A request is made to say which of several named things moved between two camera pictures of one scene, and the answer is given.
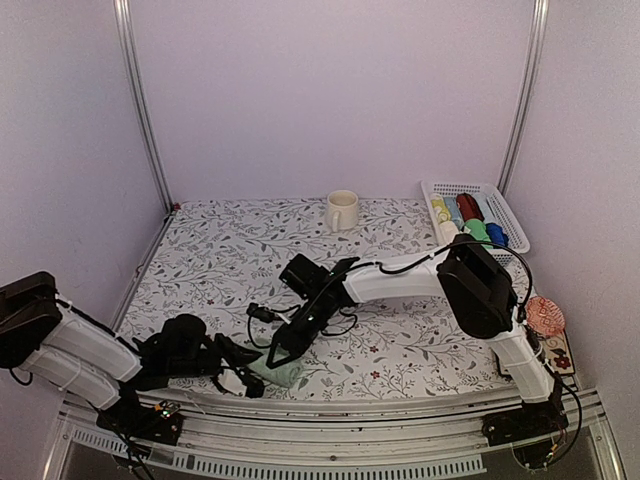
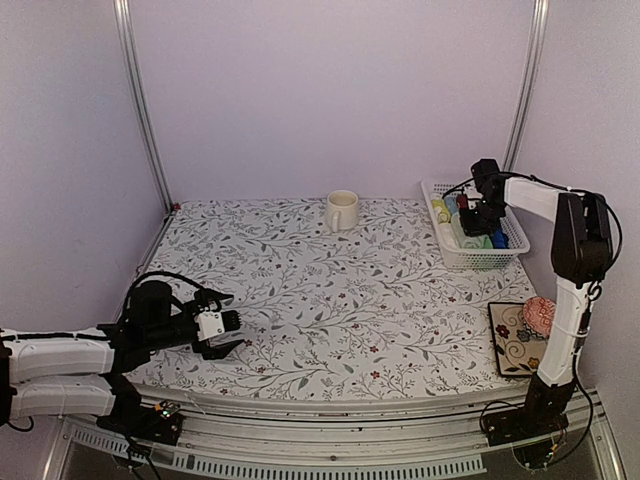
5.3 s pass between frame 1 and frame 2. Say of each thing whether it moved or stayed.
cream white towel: stayed
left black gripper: moved
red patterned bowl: stayed
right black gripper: moved
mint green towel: moved
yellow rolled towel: stayed
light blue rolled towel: stayed
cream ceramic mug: stayed
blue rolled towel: stayed
